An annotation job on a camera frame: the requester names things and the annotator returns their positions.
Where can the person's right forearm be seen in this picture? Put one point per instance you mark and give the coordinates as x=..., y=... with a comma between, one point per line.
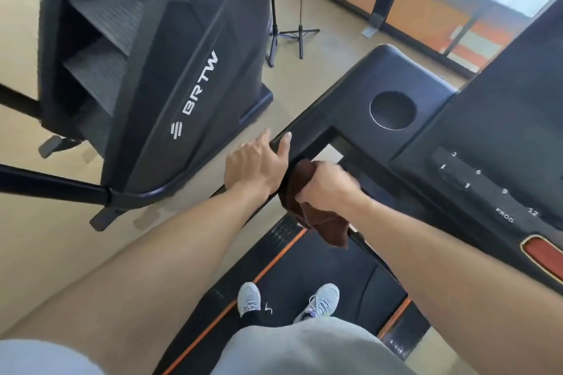
x=462, y=291

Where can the person's grey shirt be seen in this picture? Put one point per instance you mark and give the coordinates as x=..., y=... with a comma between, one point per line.
x=299, y=348

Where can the brown microfibre cloth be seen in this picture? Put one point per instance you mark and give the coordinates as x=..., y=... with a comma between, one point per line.
x=325, y=225

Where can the person's left hand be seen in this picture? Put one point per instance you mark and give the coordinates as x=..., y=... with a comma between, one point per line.
x=255, y=164

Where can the orange patterned parapet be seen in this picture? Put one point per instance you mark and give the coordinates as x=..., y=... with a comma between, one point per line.
x=431, y=18

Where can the grey metal floor bracket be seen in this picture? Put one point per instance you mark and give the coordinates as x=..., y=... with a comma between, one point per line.
x=374, y=27

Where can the person's left grey shoe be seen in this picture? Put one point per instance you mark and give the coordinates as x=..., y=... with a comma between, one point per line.
x=249, y=298

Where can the black pole tripod stand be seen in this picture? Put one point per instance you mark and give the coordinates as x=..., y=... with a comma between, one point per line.
x=272, y=36

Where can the person's right grey shoe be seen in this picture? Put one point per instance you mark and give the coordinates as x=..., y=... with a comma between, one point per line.
x=319, y=300

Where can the black stair climber machine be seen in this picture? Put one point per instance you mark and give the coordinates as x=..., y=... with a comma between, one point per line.
x=176, y=36

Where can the black treadmill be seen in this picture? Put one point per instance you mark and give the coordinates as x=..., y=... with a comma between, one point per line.
x=352, y=93

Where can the person's grey shoe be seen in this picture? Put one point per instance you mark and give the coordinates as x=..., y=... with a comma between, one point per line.
x=319, y=300
x=249, y=298

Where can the person's right hand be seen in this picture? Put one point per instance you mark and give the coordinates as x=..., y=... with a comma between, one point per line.
x=330, y=190

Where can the person's left forearm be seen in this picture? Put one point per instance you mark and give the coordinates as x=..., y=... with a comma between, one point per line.
x=132, y=278

